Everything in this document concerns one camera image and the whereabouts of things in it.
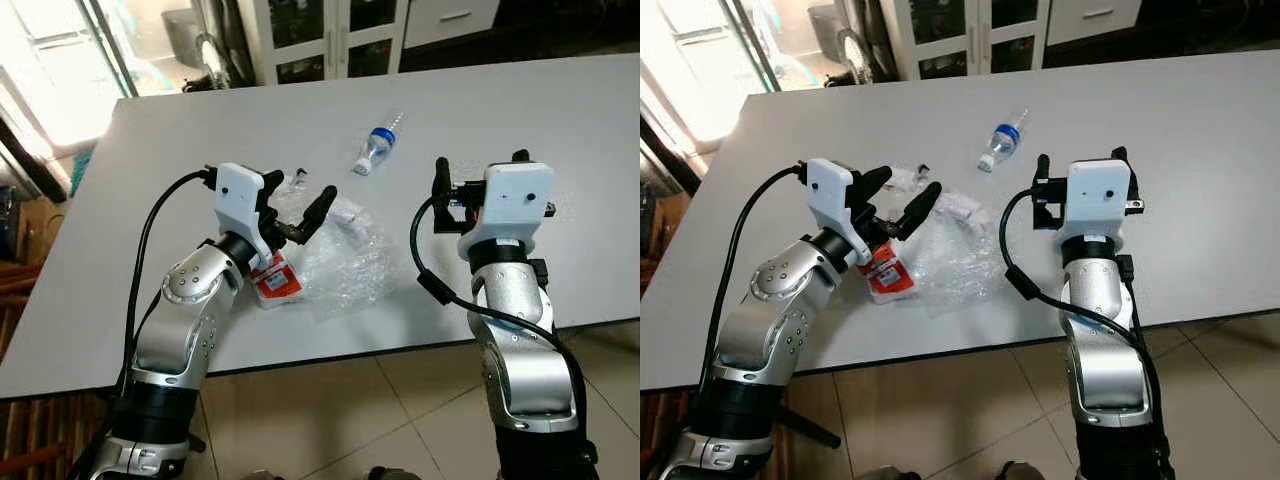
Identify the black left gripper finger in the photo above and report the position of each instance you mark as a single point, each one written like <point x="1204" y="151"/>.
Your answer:
<point x="320" y="208"/>
<point x="873" y="182"/>
<point x="272" y="183"/>
<point x="920" y="208"/>

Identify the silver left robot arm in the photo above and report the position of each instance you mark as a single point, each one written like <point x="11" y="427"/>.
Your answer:
<point x="770" y="330"/>
<point x="185" y="320"/>

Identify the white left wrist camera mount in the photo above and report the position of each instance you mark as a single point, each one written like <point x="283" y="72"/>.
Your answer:
<point x="830" y="195"/>
<point x="238" y="200"/>

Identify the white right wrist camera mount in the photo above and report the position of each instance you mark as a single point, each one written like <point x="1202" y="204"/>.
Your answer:
<point x="510" y="205"/>
<point x="1098" y="200"/>

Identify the red and white packet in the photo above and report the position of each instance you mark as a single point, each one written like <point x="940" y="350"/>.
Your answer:
<point x="275" y="282"/>
<point x="888" y="278"/>

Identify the dark robot right foot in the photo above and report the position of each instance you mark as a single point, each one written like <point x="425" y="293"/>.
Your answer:
<point x="392" y="473"/>
<point x="1022" y="472"/>

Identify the clear bottle with blue label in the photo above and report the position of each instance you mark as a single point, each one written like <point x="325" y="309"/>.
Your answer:
<point x="1003" y="142"/>
<point x="378" y="145"/>

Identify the white glass door cabinet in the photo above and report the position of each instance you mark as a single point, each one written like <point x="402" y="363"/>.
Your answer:
<point x="985" y="30"/>
<point x="340" y="30"/>

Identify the grey standing fan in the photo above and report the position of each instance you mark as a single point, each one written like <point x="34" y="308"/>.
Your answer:
<point x="860" y="55"/>
<point x="215" y="60"/>

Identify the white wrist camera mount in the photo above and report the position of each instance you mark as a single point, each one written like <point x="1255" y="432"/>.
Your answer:
<point x="510" y="205"/>
<point x="830" y="195"/>
<point x="1098" y="200"/>
<point x="238" y="200"/>

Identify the clear crumpled plastic bag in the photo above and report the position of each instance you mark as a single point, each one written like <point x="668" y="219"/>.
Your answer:
<point x="345" y="260"/>
<point x="955" y="265"/>

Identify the dark robot foot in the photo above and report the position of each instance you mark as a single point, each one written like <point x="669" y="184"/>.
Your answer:
<point x="268" y="475"/>
<point x="392" y="473"/>
<point x="1022" y="472"/>

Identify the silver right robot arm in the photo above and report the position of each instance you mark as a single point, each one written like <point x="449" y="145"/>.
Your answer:
<point x="1105" y="370"/>
<point x="520" y="360"/>

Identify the dark robot left foot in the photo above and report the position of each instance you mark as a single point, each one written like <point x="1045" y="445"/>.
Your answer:
<point x="268" y="475"/>

